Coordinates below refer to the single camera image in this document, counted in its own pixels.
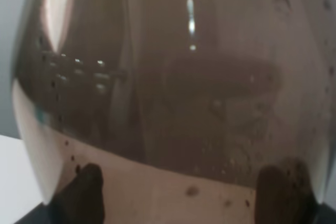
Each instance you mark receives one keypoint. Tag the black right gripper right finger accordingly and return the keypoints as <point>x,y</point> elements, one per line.
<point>284,193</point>

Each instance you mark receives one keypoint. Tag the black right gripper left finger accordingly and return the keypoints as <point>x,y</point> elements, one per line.
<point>81,201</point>

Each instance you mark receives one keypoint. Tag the brown translucent water bottle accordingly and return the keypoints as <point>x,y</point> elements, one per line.
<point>179,102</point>

